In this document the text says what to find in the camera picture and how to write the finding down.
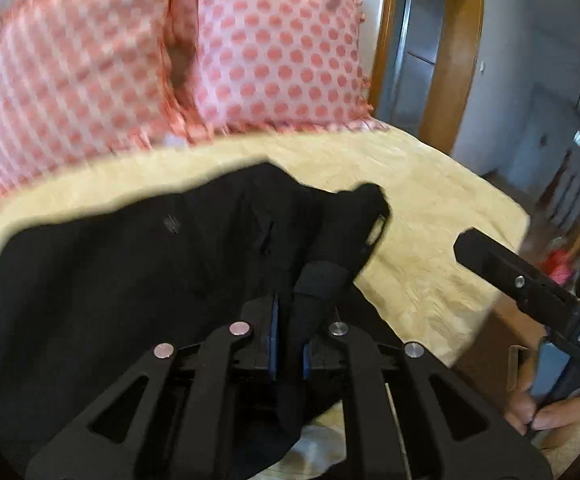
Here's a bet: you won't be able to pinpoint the wooden door frame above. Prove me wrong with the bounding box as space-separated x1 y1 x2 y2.
362 0 484 154

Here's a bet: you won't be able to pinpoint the small pink polka-dot pillow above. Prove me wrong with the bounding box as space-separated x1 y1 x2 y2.
172 0 379 144

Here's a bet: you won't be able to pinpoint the person's right hand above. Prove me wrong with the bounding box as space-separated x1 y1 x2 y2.
504 353 580 440

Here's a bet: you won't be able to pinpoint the large pink polka-dot pillow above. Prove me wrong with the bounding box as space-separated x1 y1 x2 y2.
0 0 211 201

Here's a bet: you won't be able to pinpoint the black pants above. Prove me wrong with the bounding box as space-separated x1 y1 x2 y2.
0 162 397 479

